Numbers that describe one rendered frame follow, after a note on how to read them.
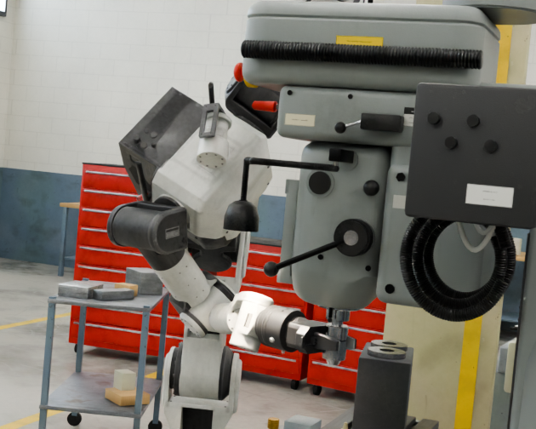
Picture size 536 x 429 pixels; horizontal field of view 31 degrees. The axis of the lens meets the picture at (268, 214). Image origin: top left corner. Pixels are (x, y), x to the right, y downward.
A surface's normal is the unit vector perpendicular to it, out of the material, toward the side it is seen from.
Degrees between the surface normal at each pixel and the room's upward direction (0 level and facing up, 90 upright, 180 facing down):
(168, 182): 95
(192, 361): 81
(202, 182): 58
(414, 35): 90
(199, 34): 90
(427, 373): 90
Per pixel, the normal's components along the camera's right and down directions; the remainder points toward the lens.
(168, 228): 0.81, 0.11
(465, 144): -0.37, 0.01
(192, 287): 0.64, 0.32
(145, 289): 0.53, 0.09
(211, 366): -0.04, -0.11
